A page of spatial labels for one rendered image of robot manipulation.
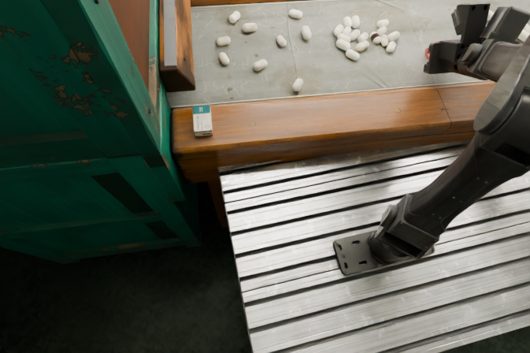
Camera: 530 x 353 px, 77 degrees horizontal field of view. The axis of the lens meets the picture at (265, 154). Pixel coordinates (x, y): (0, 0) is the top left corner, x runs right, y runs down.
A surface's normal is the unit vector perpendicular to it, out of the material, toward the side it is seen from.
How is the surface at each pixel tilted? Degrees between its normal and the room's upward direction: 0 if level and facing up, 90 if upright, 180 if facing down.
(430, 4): 0
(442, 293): 0
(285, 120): 0
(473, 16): 50
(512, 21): 43
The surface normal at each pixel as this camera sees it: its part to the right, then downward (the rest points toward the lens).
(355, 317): 0.05, -0.43
